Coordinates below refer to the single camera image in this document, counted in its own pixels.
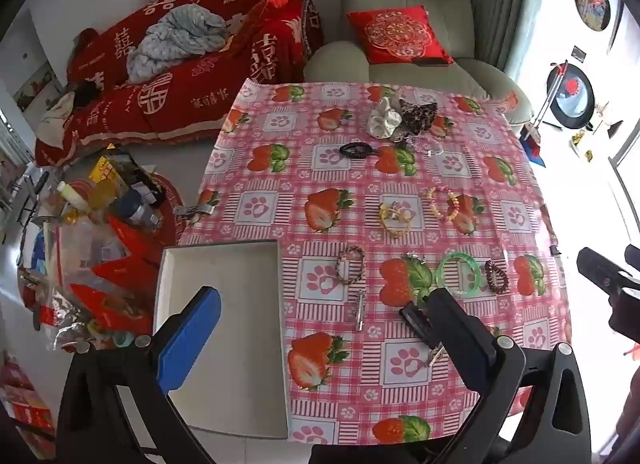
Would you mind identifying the pink strawberry tablecloth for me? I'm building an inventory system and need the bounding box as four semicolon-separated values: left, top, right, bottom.
177;79;574;445

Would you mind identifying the silver metal clamp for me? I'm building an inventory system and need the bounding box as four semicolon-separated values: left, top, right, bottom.
175;201;217;217

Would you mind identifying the yellow box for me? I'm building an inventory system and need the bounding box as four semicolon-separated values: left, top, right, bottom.
89;155;122;186

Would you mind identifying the braided tan bracelet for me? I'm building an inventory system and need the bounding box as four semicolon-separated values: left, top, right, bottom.
335;245;366;286

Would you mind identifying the washing machine round door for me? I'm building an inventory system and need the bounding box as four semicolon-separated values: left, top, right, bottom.
574;0;614;33
545;63;596;131

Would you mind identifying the pink yellow bead bracelet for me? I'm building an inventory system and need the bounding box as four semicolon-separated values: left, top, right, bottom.
428;186;461;222

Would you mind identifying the green translucent bangle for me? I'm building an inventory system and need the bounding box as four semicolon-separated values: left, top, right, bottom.
436;252;484;295

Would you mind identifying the red sofa cover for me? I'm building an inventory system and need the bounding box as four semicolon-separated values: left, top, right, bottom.
35;0;324;168

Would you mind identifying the brown bead bracelet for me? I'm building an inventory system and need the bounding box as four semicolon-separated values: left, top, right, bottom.
483;259;510;291

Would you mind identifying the red embroidered pillow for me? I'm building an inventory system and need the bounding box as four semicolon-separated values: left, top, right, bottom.
347;5;455;66

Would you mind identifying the black box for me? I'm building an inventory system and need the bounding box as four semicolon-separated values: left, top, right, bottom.
106;145;167;206

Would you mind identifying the white shallow tray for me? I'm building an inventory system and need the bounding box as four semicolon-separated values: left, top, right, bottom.
153;239;292;441

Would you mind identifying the white cloth bag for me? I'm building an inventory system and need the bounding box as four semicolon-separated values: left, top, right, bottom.
39;93;77;146

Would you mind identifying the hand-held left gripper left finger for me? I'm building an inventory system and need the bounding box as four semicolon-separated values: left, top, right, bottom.
57;287;223;464

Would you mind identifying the blue jar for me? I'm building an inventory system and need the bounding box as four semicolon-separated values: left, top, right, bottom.
117;189;162;226

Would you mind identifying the white scrunchie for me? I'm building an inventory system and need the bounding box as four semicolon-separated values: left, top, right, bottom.
368;98;404;138

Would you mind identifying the clear plastic bag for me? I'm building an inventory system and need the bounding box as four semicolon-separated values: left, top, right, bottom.
29;213;127;347

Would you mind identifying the clear crystal bracelet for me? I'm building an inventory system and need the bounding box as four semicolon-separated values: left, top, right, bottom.
410;136;446;155

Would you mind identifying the grey green curtain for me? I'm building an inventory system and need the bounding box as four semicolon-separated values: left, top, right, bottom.
467;0;549;86

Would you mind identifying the black hair tie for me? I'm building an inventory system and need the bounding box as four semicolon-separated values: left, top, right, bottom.
339;141;379;159

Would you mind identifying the grey crumpled blanket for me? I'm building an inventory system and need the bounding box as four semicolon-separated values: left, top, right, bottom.
126;4;229;86

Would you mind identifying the gold bracelet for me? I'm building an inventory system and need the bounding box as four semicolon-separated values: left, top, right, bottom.
378;201;412;239

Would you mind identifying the stack of red boxes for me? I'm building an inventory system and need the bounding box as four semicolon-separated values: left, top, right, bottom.
0;351;57;447

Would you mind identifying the black hair clip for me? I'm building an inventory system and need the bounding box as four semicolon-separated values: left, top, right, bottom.
398;306;432;348

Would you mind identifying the white lotion bottle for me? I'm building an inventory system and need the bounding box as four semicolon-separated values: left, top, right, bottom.
56;181;94;211

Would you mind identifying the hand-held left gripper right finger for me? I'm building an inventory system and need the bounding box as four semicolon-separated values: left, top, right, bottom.
426;288;592;464

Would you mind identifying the red paper bag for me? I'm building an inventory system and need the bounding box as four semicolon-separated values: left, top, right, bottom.
69;214;167;336

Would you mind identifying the leopard print scrunchie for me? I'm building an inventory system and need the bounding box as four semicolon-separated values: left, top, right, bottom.
398;99;439;134

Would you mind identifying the silver hair clip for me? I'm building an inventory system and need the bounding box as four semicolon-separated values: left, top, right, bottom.
351;291;366;331

